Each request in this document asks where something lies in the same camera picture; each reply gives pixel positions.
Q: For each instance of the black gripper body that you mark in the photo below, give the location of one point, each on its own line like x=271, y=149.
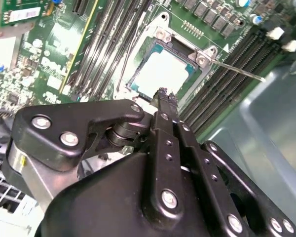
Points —
x=101, y=202

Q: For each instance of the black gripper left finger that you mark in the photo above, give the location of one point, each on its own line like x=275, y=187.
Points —
x=44, y=143

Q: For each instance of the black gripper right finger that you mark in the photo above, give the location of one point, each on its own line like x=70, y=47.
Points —
x=207, y=172

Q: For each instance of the metal locking lever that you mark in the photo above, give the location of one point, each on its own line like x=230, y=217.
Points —
x=124, y=70
x=236, y=69

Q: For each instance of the silver topped CPU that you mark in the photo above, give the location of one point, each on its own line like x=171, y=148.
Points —
x=160, y=71

